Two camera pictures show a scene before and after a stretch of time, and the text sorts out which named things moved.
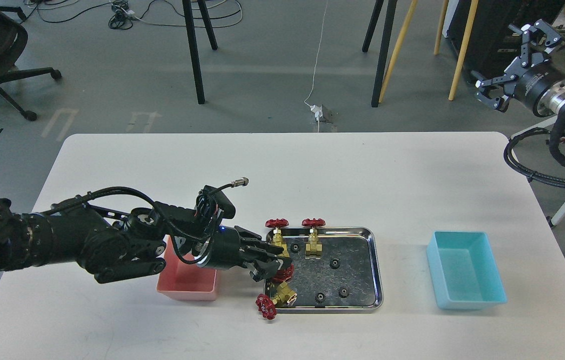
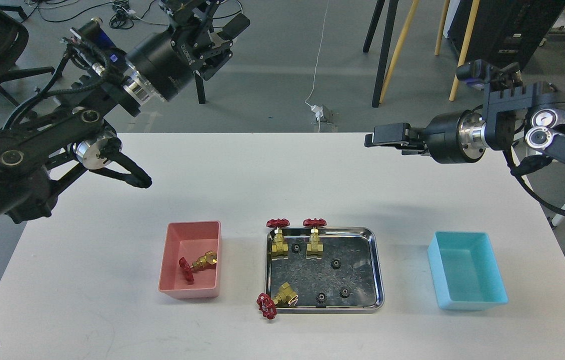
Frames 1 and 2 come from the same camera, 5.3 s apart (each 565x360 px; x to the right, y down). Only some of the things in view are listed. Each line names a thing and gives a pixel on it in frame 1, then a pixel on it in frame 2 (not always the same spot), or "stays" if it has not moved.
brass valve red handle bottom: [267, 305] stays
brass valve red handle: [277, 239] stays
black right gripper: [542, 88] -> [452, 138]
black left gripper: [227, 252] -> [164, 61]
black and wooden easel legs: [384, 42] stays
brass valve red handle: [284, 274] -> [207, 259]
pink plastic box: [181, 280] stays
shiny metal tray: [348, 279] stays
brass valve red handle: [314, 249] stays
